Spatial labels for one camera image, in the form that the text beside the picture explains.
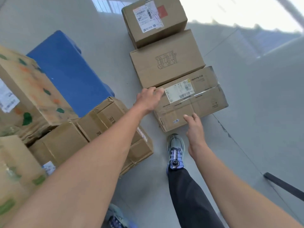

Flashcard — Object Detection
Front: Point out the orange leaf box 8935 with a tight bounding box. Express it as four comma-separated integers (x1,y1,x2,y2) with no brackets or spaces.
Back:
0,45,79,143

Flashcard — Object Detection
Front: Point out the box with cart drawing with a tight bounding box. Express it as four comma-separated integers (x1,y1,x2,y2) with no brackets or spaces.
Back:
129,29,206,89

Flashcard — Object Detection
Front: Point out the person's right forearm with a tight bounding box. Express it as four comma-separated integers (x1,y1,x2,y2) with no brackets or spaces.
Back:
192,144,304,228

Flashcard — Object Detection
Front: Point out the person's left forearm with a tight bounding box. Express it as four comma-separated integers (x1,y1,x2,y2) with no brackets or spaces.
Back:
4,106,148,228

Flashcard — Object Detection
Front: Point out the low brown box 7786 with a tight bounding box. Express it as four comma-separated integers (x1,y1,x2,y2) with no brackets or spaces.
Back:
28,121,90,175

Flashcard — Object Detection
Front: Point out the box with yellow-edged label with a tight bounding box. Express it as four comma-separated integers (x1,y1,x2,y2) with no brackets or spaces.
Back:
153,66,229,133

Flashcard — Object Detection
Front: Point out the box with red stamp label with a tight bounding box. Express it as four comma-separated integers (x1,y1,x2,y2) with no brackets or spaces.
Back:
121,0,188,49

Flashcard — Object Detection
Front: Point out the person's shoe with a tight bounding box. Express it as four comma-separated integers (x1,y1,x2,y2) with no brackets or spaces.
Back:
104,203,131,228
167,133,186,171

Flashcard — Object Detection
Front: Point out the person's right hand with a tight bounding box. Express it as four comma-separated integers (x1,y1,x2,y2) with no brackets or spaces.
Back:
183,113,209,161

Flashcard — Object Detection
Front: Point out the blue plastic pallet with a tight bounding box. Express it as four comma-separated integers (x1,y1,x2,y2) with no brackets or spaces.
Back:
26,30,115,118

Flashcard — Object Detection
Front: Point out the person's left hand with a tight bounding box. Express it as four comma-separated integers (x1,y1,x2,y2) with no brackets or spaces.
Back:
134,87,165,116

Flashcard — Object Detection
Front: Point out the person's right shoe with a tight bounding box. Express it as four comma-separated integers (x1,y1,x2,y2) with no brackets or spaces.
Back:
167,133,186,171

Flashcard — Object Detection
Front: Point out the person's left shoe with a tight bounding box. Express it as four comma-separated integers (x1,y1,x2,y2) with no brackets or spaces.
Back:
104,203,131,228

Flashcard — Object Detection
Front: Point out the person's right leg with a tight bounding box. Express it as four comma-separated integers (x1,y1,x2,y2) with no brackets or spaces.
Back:
166,167,219,228

